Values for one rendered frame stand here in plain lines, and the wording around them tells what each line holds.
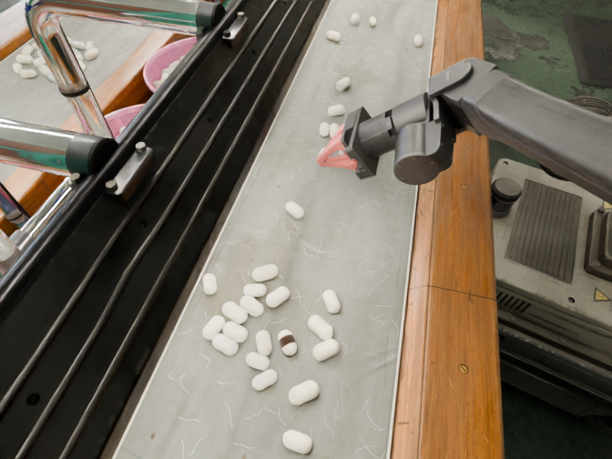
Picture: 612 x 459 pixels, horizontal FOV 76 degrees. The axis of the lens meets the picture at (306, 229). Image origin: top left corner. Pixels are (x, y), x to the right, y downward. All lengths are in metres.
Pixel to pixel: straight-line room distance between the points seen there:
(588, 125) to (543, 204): 0.78
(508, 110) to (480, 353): 0.29
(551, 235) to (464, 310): 0.60
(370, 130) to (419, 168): 0.11
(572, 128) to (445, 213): 0.28
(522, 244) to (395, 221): 0.48
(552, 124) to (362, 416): 0.38
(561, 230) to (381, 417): 0.78
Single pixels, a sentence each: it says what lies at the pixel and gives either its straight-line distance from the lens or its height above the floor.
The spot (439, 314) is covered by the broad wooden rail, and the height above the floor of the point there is 0.76.
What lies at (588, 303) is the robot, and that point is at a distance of 1.07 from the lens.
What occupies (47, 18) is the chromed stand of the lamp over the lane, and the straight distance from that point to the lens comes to 0.40.
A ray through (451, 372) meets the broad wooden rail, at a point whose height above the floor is 0.77.
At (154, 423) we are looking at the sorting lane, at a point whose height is 0.74.
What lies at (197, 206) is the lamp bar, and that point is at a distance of 0.24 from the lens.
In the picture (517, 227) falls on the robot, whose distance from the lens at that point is 1.11.
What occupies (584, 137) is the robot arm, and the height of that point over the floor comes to 1.02.
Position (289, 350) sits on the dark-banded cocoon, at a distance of 0.52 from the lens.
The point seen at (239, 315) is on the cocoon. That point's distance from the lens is 0.54.
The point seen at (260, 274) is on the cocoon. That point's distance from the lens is 0.57.
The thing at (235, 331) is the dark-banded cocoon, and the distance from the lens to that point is 0.53.
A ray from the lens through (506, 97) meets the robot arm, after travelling 0.50.
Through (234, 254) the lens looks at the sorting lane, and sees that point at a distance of 0.61.
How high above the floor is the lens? 1.25
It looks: 53 degrees down
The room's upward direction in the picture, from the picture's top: 1 degrees clockwise
